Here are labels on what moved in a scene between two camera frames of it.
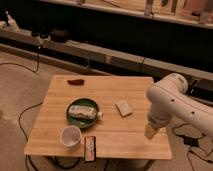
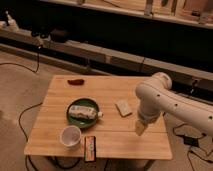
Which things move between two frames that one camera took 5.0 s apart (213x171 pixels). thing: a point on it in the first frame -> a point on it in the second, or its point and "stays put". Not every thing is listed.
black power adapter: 191,141 stays put
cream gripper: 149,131 -> 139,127
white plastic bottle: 84,112 stays put
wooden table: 95,115 stays put
